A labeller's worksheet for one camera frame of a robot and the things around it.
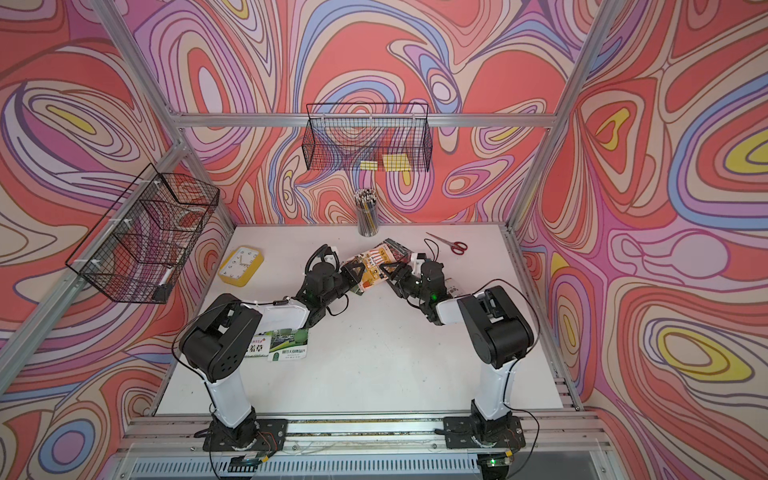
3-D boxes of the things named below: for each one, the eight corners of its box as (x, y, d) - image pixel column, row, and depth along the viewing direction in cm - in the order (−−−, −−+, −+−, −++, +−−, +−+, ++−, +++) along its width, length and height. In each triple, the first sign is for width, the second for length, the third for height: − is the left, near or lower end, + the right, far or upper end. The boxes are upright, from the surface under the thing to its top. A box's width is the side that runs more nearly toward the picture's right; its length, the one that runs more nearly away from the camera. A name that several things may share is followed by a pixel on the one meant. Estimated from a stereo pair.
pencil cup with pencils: (358, 236, 119) (354, 200, 105) (359, 224, 124) (355, 188, 109) (378, 236, 119) (376, 200, 105) (378, 224, 124) (377, 188, 109)
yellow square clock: (220, 283, 106) (214, 276, 103) (243, 252, 116) (238, 244, 112) (245, 289, 105) (240, 281, 101) (267, 257, 114) (263, 249, 111)
